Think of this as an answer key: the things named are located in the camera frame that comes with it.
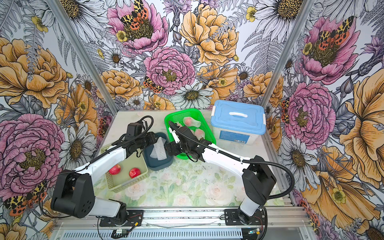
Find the dark teal plastic tub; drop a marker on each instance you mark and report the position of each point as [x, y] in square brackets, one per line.
[155, 164]

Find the white foam net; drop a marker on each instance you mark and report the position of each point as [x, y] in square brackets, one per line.
[154, 151]

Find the aluminium front rail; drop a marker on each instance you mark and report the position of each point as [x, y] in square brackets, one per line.
[283, 223]

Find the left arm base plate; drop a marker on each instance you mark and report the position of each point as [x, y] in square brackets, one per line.
[131, 218]

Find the bright green plastic basket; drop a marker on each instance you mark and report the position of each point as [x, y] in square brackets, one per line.
[178, 117]

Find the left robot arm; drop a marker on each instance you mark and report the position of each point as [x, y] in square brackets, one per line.
[74, 192]

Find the blue lidded storage box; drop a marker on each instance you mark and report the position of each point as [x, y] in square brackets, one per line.
[238, 122]

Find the bare red apple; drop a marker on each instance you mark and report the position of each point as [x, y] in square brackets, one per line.
[115, 170]
[134, 172]

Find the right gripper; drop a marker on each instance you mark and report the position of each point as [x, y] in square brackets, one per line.
[172, 146]

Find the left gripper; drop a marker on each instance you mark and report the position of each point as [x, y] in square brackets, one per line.
[150, 136]

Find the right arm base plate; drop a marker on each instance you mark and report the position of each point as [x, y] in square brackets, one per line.
[234, 217]

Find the pale green perforated basket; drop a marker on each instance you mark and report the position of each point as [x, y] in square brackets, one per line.
[122, 180]

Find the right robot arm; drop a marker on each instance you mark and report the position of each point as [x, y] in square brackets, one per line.
[258, 179]

